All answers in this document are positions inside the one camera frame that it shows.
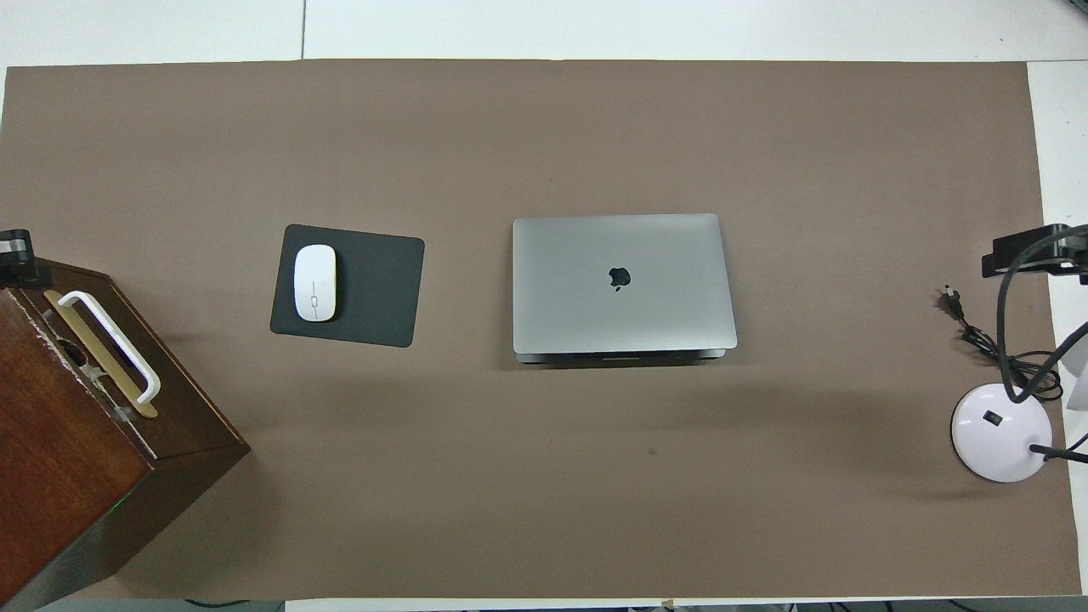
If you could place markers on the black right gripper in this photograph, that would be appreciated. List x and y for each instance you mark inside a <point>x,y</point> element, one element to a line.
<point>1075,251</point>

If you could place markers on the brown wooden cabinet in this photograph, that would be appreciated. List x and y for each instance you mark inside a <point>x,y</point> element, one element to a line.
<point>76,476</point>

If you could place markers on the white desk lamp base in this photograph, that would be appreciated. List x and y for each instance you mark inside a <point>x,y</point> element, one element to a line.
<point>999,438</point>

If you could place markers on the silver grey laptop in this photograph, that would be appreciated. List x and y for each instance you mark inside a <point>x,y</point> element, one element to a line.
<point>646,306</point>

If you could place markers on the black mouse pad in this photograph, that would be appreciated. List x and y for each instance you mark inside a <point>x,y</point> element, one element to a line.
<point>378,289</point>

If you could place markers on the white computer mouse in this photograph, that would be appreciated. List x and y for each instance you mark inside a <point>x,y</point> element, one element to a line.
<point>314,283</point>

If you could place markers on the brown paper table mat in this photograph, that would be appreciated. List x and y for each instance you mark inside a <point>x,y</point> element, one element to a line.
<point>544,127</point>

